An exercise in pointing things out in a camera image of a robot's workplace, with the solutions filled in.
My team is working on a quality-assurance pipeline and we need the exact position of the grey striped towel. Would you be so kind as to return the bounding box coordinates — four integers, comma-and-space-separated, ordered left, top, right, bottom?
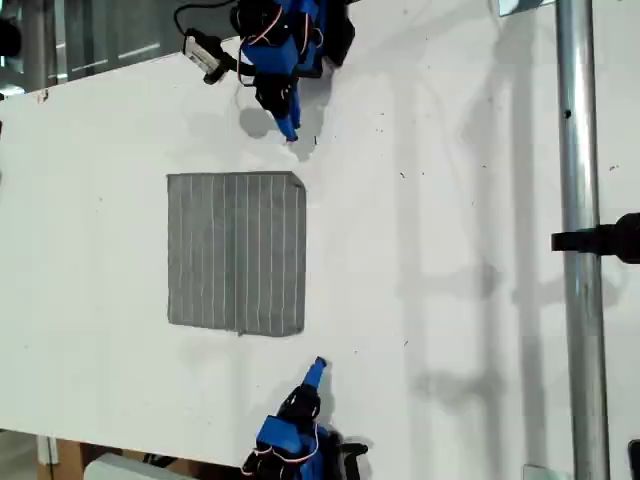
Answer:
166, 170, 308, 338

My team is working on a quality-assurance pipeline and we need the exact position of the wooden table leg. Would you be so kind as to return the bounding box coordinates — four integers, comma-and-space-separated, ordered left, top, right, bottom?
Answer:
36, 435, 87, 480

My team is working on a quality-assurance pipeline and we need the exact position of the black round object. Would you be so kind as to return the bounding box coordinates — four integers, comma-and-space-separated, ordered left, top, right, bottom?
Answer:
0, 17, 24, 58

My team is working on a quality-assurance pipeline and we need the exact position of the black clamp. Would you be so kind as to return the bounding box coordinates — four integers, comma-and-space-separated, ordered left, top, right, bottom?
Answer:
550, 212, 640, 265

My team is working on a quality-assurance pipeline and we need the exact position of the black camera box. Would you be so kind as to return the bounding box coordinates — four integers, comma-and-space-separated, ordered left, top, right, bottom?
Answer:
181, 28, 225, 76
340, 447, 367, 480

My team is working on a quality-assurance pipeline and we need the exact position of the black camera cable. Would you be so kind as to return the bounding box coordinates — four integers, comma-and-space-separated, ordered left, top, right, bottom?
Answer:
173, 0, 237, 37

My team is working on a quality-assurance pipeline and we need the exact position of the steel post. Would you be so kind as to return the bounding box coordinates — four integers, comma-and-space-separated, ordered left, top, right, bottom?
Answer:
554, 0, 612, 480

